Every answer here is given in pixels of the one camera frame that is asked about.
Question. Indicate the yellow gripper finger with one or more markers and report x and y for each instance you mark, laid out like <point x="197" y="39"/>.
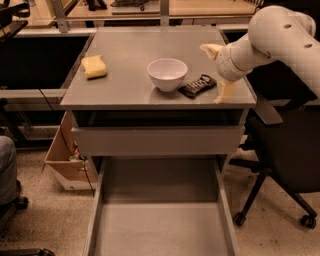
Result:
<point x="211" y="50"/>
<point x="225" y="91"/>

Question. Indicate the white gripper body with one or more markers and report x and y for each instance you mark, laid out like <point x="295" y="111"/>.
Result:
<point x="227" y="63"/>

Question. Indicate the black rxbar chocolate wrapper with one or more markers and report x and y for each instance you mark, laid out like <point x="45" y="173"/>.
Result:
<point x="192" y="89"/>

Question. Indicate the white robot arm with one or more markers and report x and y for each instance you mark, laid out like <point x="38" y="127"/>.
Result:
<point x="275" y="33"/>

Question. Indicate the grey drawer cabinet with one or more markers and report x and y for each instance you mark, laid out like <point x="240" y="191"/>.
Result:
<point x="126" y="97"/>

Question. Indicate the open middle drawer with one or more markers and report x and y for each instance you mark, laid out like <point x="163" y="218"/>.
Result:
<point x="175" y="206"/>

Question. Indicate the top drawer front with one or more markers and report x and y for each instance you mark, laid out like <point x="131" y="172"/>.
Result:
<point x="157" y="141"/>

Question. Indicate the white bowl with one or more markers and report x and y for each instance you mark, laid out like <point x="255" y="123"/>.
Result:
<point x="167" y="74"/>

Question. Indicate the black office chair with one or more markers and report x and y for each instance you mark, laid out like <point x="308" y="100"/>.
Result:
<point x="284" y="131"/>

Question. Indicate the yellow sponge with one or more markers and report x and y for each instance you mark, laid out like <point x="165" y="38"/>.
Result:
<point x="93" y="67"/>

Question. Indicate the background workbench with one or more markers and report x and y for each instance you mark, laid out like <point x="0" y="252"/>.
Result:
<point x="70" y="15"/>

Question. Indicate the cardboard box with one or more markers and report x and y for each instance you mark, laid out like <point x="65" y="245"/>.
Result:
<point x="64" y="162"/>

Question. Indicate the black chair left edge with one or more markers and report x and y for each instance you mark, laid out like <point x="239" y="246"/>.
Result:
<point x="7" y="211"/>

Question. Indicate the person leg in jeans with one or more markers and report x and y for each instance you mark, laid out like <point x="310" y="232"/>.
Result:
<point x="8" y="171"/>

